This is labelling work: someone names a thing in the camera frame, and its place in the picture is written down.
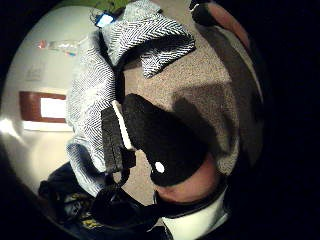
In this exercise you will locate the dark pile of clothes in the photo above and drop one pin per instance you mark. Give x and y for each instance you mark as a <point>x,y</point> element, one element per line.
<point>63,196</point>

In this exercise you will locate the blue and white object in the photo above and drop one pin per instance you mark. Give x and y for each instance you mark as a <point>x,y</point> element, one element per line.
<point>105,20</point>

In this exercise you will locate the black white herringbone cloth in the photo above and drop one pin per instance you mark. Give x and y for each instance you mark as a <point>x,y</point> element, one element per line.
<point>90,93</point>

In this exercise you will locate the green object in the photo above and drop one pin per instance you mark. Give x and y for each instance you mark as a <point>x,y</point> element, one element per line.
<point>100,4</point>

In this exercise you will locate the colourful wall sticker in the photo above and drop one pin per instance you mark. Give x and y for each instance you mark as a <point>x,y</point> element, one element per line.
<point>58,45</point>

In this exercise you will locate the white wall switch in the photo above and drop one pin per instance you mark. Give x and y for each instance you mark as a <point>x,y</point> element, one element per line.
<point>35,72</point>

